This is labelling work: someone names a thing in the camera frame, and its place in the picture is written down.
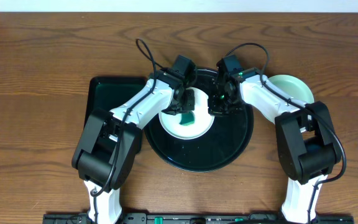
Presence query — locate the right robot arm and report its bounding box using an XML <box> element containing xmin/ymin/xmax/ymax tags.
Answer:
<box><xmin>211</xmin><ymin>68</ymin><xmax>347</xmax><ymax>223</ymax></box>

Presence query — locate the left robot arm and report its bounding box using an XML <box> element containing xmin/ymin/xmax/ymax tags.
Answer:
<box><xmin>71</xmin><ymin>68</ymin><xmax>197</xmax><ymax>223</ymax></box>

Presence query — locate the green scrubbing sponge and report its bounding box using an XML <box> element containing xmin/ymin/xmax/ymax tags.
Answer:
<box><xmin>179</xmin><ymin>111</ymin><xmax>195</xmax><ymax>126</ymax></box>

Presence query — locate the black rectangular tray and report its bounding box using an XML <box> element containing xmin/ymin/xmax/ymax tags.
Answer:
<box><xmin>84</xmin><ymin>75</ymin><xmax>149</xmax><ymax>155</ymax></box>

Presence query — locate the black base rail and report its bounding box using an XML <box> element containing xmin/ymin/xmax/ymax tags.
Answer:
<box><xmin>42</xmin><ymin>212</ymin><xmax>354</xmax><ymax>224</ymax></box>

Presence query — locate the white plate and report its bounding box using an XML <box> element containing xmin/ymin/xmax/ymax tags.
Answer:
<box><xmin>158</xmin><ymin>87</ymin><xmax>214</xmax><ymax>140</ymax></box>

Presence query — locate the mint green plate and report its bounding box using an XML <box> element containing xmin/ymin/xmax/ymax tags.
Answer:
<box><xmin>269</xmin><ymin>75</ymin><xmax>314</xmax><ymax>103</ymax></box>

